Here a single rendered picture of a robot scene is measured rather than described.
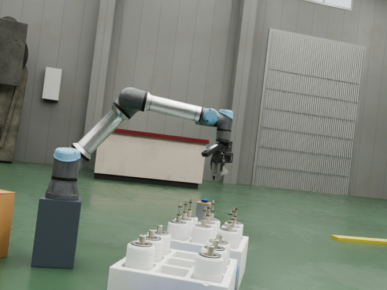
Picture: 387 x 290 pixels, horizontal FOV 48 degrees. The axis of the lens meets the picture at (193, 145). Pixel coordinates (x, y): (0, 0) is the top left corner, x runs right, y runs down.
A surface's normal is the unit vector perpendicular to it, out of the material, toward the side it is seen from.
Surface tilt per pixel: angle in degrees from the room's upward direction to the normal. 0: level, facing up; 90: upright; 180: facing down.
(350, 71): 90
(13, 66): 90
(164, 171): 90
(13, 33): 90
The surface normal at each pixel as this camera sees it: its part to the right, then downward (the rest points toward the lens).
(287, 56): 0.22, 0.01
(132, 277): -0.18, -0.04
